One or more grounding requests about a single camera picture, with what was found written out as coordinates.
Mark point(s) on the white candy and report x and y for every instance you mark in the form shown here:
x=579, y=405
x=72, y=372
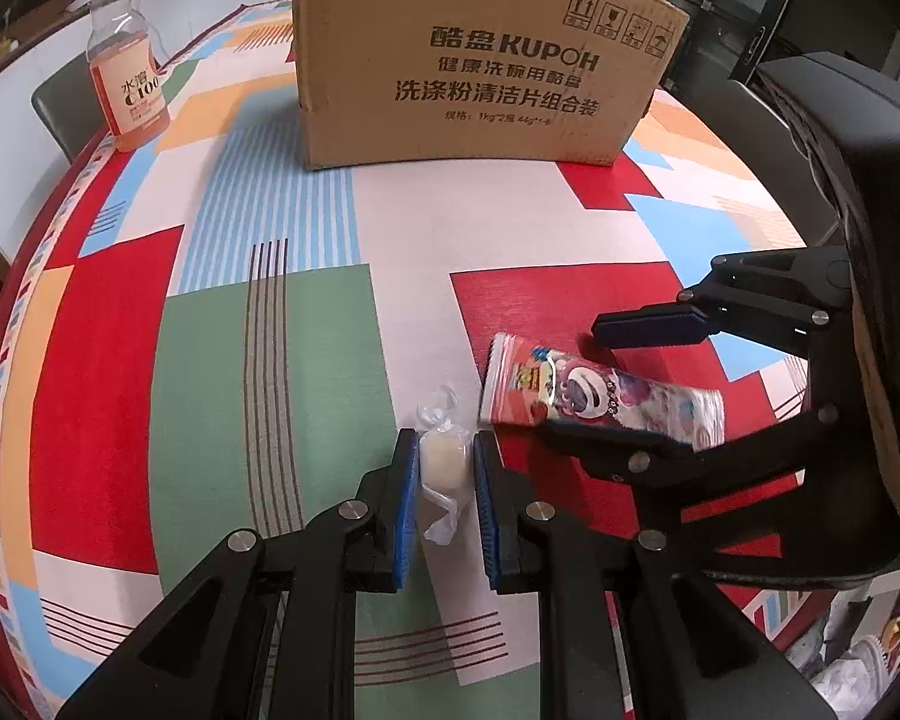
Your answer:
x=444, y=461

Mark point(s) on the brown cardboard box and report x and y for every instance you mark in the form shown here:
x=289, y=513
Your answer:
x=457, y=112

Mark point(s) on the grey chair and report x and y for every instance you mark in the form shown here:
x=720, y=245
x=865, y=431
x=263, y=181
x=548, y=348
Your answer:
x=64, y=109
x=750, y=142

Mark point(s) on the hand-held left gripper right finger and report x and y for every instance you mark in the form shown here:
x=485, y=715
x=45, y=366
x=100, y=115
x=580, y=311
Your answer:
x=487, y=502

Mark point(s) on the orange drink bottle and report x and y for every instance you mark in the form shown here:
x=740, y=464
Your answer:
x=127, y=97

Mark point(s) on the pink cartoon snack packet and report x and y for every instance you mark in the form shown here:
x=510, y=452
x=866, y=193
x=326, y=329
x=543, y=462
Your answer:
x=570, y=390

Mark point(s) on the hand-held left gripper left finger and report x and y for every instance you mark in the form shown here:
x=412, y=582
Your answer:
x=405, y=502

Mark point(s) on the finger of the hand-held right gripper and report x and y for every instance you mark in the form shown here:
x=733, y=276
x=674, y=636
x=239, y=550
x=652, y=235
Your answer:
x=757, y=487
x=645, y=328

